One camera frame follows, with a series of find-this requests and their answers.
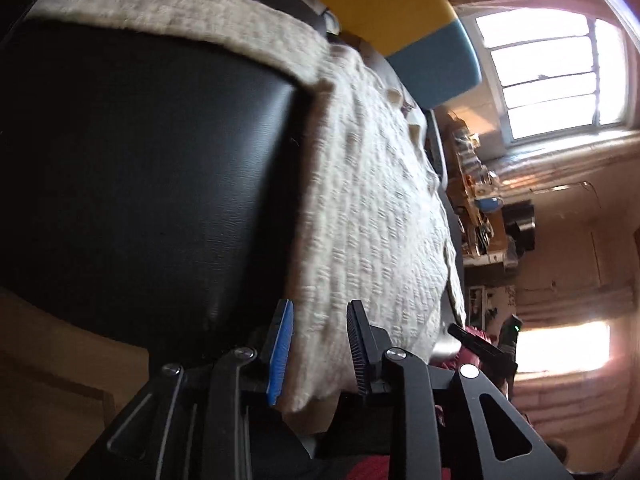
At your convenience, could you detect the cream knitted sweater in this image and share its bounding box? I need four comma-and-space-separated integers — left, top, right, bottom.
30, 0, 464, 413

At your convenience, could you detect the black monitor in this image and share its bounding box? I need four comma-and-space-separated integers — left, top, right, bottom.
501, 200, 536, 257

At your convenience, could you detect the cluttered wooden table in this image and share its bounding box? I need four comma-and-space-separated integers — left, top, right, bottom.
442, 112, 511, 266

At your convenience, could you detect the bright barred window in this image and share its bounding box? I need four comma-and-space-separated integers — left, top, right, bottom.
474, 8, 629, 144

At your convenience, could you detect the black leather ottoman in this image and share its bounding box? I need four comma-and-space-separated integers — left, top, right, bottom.
0, 0, 469, 361

